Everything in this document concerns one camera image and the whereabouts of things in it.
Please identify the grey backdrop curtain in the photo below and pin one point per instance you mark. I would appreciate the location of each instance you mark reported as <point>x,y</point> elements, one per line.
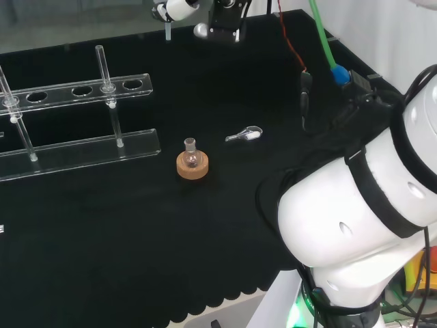
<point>68,20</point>

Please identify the clear acrylic funnel stand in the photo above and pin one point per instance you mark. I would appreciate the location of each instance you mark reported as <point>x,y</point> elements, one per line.
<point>85,150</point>

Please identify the yellow stop button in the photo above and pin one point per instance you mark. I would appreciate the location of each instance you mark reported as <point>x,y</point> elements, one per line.
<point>414,273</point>

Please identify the small round-bottom glass flask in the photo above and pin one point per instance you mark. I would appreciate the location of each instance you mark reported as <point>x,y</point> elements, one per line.
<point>190,158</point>

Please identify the clear plastic funnel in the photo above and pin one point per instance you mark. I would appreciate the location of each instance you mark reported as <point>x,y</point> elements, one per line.
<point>167,32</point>

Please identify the black bench cloth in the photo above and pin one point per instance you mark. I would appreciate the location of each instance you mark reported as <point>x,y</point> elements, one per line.
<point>102,239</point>

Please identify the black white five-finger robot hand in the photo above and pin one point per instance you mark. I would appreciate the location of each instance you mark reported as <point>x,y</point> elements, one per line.
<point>177,8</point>

